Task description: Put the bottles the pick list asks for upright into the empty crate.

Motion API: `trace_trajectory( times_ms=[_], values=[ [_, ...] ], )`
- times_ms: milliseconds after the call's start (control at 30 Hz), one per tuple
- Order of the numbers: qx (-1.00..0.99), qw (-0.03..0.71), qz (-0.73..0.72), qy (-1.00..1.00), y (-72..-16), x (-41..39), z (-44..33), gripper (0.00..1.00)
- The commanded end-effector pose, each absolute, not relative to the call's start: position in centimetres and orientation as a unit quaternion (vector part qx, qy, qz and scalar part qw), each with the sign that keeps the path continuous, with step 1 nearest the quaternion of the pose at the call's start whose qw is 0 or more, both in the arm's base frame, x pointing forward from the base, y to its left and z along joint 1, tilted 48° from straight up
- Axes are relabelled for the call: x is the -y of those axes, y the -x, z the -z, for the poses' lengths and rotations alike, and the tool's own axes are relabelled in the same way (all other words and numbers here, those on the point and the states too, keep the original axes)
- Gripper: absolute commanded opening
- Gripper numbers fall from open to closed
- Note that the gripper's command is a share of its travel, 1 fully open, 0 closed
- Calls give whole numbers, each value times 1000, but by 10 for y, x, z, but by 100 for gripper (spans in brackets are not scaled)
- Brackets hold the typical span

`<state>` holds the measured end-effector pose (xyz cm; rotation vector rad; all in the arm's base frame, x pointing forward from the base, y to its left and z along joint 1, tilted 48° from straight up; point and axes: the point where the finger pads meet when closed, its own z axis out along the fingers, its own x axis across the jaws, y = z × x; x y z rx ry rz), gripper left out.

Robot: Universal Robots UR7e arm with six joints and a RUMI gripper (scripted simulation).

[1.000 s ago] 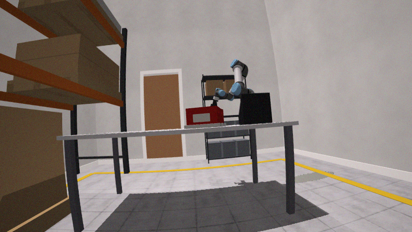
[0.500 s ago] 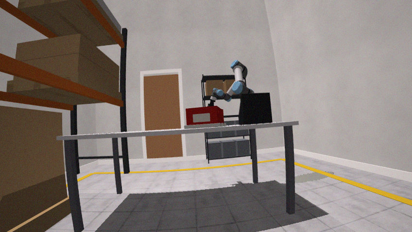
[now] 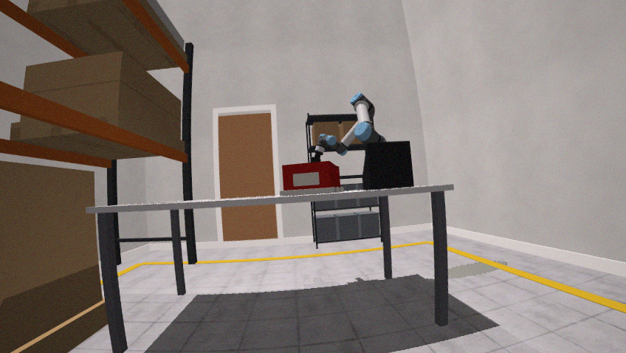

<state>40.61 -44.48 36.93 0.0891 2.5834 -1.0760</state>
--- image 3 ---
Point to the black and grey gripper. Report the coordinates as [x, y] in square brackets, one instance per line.
[317, 154]

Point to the red crate with dividers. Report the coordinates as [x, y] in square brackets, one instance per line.
[337, 177]
[308, 175]

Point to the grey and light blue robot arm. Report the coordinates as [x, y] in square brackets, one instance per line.
[363, 128]

